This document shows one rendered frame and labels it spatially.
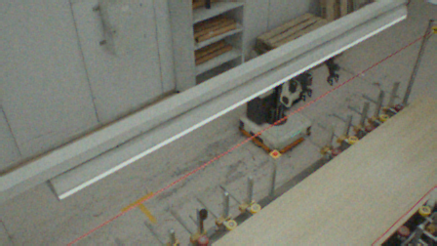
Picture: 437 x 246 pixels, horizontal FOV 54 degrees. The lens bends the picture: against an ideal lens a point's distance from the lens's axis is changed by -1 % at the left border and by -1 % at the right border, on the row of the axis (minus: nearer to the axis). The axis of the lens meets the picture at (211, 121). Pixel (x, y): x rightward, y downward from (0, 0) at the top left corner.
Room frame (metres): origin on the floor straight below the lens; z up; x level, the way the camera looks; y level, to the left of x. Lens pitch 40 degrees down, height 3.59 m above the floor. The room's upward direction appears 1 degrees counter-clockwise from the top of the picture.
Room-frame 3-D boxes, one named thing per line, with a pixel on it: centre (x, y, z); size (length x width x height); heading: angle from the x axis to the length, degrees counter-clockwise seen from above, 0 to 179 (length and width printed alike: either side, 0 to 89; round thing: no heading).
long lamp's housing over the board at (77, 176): (1.88, -0.31, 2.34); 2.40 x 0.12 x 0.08; 128
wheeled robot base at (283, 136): (4.04, -0.77, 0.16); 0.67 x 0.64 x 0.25; 38
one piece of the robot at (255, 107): (4.11, -0.72, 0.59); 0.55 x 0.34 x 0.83; 128
